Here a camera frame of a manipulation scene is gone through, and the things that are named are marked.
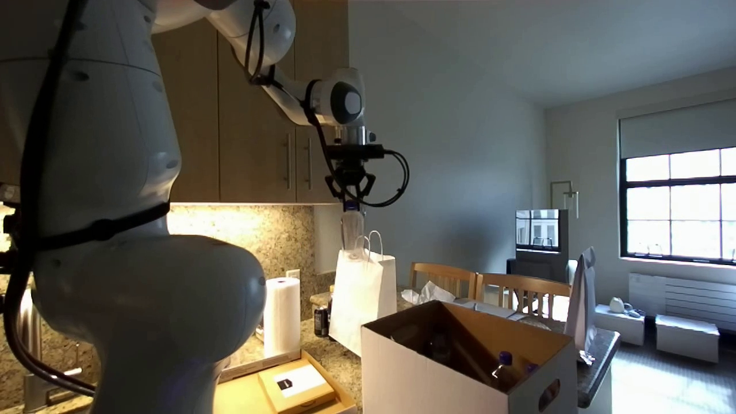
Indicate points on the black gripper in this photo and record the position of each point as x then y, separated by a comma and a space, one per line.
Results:
345, 157

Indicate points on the clear bottle blue cap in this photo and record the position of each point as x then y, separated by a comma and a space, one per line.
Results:
505, 372
352, 226

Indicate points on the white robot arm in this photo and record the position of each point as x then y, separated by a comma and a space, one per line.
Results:
86, 103

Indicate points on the white cardboard storage box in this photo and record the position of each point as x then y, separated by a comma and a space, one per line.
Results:
440, 357

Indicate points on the wooden upper cabinet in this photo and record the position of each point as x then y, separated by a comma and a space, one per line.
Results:
235, 141

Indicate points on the white paper bag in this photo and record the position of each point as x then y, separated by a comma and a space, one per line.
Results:
365, 290

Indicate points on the dark glass jar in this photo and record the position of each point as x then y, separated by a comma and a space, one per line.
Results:
320, 313

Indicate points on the white paper towel roll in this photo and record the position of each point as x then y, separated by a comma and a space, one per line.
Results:
282, 320

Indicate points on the wooden chair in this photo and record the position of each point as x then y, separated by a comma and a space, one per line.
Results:
521, 293

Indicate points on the television monitor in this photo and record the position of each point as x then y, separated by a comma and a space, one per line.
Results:
541, 231

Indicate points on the shallow cardboard tray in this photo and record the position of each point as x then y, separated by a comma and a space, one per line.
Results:
282, 385

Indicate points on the bright window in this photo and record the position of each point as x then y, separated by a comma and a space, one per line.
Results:
680, 208

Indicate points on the white radiator bench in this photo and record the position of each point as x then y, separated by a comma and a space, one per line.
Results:
687, 313

